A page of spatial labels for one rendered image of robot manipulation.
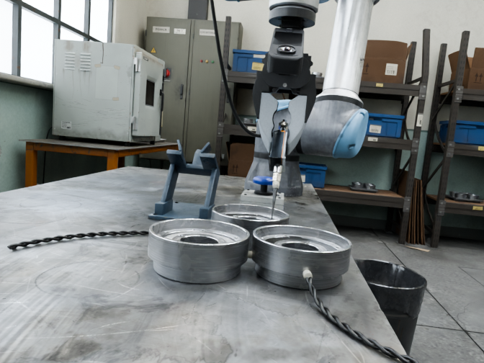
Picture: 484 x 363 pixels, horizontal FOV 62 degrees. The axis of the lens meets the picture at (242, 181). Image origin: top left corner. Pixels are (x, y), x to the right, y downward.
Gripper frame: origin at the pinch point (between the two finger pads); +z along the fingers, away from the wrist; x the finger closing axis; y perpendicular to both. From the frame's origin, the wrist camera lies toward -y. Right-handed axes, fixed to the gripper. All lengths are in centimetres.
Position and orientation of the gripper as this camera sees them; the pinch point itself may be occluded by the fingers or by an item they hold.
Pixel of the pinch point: (279, 145)
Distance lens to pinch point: 62.0
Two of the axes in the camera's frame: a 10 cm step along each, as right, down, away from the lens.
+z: -0.8, 9.9, 1.3
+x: -9.9, -1.0, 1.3
